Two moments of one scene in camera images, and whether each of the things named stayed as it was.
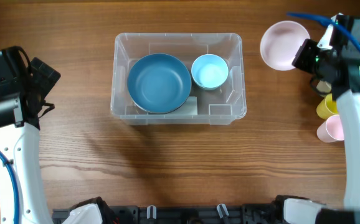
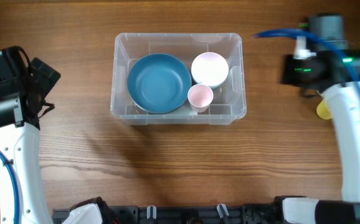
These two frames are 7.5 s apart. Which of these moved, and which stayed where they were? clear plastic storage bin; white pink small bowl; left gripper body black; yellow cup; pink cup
Moved: white pink small bowl; pink cup
Stayed: yellow cup; left gripper body black; clear plastic storage bin
